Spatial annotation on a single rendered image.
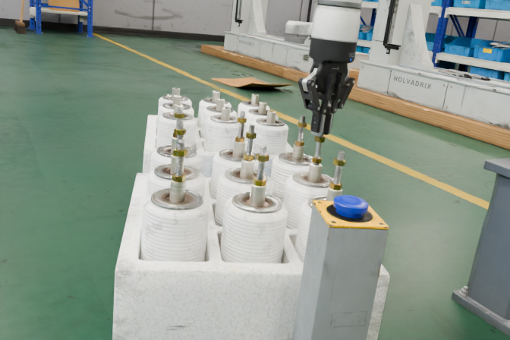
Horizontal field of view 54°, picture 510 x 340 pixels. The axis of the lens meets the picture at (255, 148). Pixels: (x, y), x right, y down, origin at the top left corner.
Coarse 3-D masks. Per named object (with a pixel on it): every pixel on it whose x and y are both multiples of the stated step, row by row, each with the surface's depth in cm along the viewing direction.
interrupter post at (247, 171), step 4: (244, 160) 84; (252, 160) 85; (244, 164) 84; (248, 164) 84; (252, 164) 84; (244, 168) 84; (248, 168) 84; (252, 168) 85; (244, 172) 84; (248, 172) 84; (252, 172) 85; (240, 176) 85; (244, 176) 85; (248, 176) 85; (252, 176) 85
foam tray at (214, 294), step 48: (144, 192) 93; (288, 240) 80; (144, 288) 67; (192, 288) 68; (240, 288) 69; (288, 288) 71; (384, 288) 73; (144, 336) 69; (192, 336) 70; (240, 336) 72; (288, 336) 73
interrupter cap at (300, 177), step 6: (294, 174) 89; (300, 174) 90; (306, 174) 90; (294, 180) 86; (300, 180) 86; (306, 180) 87; (324, 180) 88; (330, 180) 88; (312, 186) 84; (318, 186) 84; (324, 186) 84
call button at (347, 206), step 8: (336, 200) 57; (344, 200) 57; (352, 200) 57; (360, 200) 58; (336, 208) 57; (344, 208) 56; (352, 208) 56; (360, 208) 56; (352, 216) 56; (360, 216) 57
